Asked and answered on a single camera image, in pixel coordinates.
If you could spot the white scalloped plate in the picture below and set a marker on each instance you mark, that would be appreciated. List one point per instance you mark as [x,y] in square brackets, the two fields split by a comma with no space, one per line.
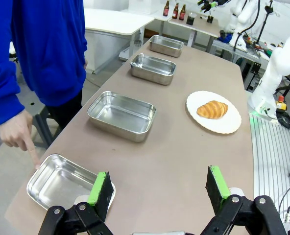
[213,112]

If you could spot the brown background table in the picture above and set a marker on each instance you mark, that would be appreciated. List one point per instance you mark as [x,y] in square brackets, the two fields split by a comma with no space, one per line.
[196,24]

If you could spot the dark liquid glass beaker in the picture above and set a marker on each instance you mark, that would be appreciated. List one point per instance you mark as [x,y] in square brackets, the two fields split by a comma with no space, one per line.
[191,19]

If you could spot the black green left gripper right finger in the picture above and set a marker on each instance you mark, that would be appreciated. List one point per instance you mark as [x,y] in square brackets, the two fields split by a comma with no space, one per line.
[217,188]

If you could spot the yellow emergency stop box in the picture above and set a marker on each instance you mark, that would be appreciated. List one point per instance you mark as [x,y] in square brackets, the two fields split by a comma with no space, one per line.
[281,104]

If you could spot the person's right hand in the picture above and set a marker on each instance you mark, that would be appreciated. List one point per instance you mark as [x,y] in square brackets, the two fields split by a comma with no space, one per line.
[18,132]

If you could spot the golden croissant bread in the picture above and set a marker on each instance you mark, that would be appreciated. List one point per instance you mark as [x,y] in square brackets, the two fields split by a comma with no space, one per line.
[212,109]

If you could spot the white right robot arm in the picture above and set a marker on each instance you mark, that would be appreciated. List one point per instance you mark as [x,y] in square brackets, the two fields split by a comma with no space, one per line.
[277,73]

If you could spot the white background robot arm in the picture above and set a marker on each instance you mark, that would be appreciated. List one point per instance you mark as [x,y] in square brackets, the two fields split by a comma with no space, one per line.
[240,14]

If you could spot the white side table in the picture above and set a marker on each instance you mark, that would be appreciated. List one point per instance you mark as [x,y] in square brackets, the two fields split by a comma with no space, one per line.
[115,27]

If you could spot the brown glass bottle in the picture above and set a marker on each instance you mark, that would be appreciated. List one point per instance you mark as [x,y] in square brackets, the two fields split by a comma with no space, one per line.
[175,11]
[166,8]
[182,12]

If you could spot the black stool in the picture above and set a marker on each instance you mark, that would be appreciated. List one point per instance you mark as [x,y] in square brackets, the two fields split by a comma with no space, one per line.
[44,127]

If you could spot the person's blue sweater torso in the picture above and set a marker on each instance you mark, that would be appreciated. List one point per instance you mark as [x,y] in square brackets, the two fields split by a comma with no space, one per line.
[44,49]

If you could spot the steel rectangular container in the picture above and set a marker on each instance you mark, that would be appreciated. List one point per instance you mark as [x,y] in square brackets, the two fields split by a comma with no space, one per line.
[166,45]
[61,182]
[153,68]
[122,115]

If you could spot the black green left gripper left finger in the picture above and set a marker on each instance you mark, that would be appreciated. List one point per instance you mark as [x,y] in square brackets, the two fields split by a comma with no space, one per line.
[103,193]

